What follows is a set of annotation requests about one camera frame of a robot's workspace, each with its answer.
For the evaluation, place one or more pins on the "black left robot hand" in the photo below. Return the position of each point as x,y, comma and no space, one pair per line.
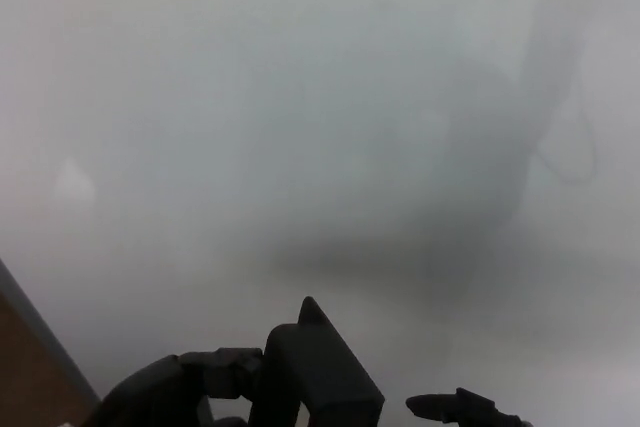
165,387

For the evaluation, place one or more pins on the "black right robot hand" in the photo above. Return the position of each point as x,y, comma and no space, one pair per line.
465,407

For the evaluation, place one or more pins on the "black magnetic marker holder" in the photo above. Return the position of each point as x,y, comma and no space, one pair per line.
335,372

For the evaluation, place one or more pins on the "white whiteboard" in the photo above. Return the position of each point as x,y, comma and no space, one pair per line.
320,97

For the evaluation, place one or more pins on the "grey whiteboard frame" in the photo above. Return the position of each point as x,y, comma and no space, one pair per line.
45,327

